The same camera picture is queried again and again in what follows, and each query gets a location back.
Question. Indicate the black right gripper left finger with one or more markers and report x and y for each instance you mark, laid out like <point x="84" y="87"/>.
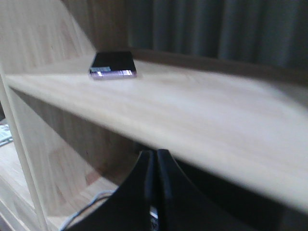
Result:
<point x="128" y="208"/>

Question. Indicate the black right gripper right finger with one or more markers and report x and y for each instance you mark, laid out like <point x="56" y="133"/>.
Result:
<point x="184" y="207"/>

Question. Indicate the black foldable phone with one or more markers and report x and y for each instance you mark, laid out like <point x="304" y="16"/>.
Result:
<point x="112" y="65"/>

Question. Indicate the wooden desk shelf unit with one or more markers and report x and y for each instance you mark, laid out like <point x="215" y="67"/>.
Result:
<point x="244" y="127"/>

